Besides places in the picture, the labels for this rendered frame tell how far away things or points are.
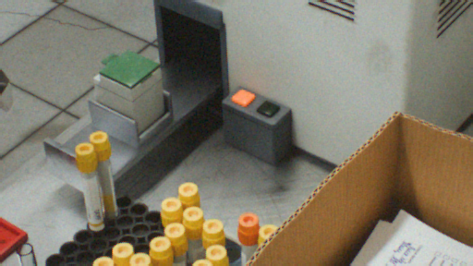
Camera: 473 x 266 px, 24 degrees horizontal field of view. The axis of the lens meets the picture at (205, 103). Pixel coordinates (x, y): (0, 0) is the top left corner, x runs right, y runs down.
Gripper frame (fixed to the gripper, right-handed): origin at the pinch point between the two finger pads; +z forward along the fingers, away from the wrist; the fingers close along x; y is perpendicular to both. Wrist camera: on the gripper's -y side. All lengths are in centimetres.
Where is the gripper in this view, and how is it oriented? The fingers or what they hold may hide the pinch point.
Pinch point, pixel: (2, 91)
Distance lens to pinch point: 88.4
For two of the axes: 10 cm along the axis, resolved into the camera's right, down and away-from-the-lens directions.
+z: 3.6, 4.1, 8.4
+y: -5.0, 8.4, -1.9
